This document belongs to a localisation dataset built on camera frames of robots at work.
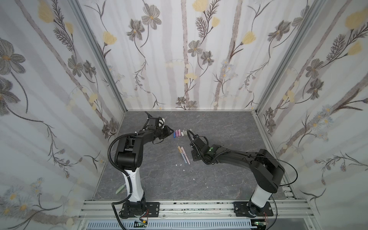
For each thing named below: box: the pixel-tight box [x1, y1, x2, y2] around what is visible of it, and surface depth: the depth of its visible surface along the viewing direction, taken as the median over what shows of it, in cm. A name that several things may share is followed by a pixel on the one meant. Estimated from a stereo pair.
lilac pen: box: [181, 146, 191, 165], surface depth 95 cm
